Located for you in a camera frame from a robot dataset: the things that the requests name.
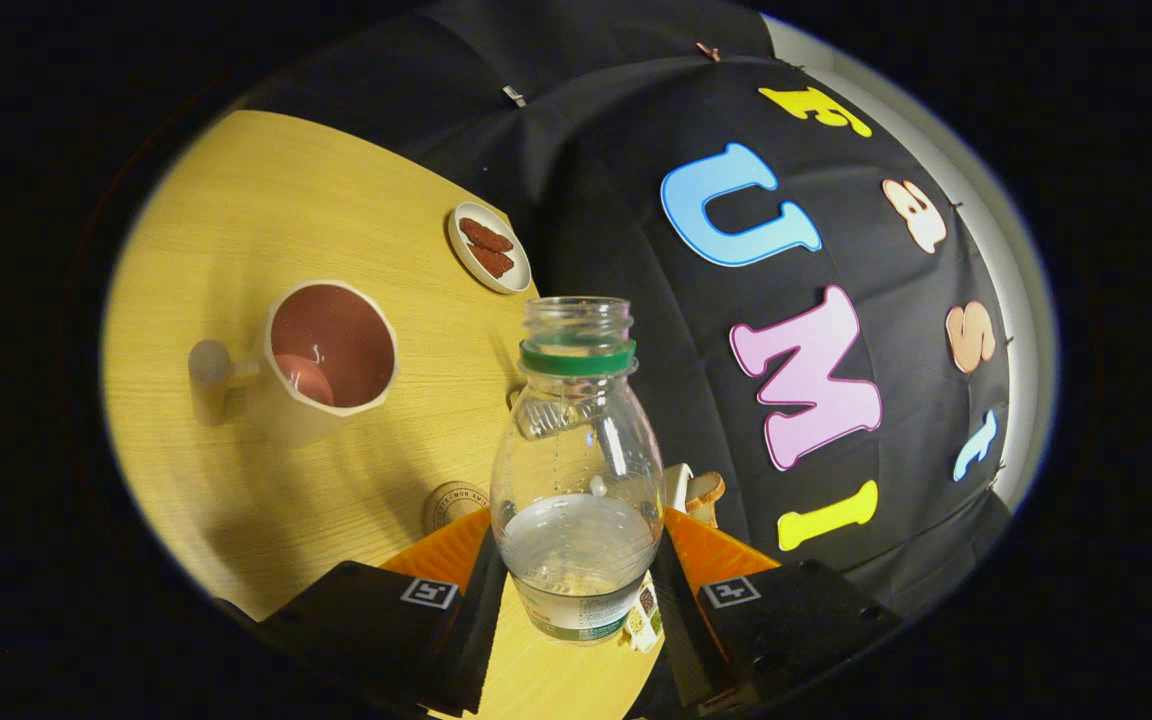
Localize cream cup with brown inside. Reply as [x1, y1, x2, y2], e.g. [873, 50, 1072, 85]
[188, 280, 401, 450]

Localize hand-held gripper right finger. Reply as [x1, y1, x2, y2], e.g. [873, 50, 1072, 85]
[647, 508, 903, 718]

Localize black backdrop cloth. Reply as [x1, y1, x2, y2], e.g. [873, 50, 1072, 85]
[236, 0, 1019, 626]

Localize small white plate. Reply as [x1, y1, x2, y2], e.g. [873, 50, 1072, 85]
[447, 201, 534, 295]

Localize round cork coaster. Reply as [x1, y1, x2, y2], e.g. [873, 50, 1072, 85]
[423, 481, 491, 535]

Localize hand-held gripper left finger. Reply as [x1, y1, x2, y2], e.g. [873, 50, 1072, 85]
[258, 508, 508, 718]

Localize clear plastic juice bottle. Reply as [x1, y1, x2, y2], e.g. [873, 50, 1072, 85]
[490, 296, 666, 647]

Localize toast slice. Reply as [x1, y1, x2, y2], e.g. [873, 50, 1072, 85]
[686, 472, 727, 529]

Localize wooden table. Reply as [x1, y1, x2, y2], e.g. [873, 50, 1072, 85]
[101, 110, 659, 720]

